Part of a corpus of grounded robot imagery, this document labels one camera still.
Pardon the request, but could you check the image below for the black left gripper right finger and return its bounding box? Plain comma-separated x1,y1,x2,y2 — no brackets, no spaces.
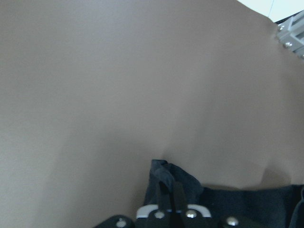
172,182,211,228

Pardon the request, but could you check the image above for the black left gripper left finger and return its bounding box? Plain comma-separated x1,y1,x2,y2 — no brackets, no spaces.
135,182,171,228

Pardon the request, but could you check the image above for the black printed t-shirt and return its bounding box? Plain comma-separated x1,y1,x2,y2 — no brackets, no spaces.
143,160,304,228

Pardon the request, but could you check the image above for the aluminium frame post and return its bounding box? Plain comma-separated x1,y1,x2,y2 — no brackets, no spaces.
276,10,304,60

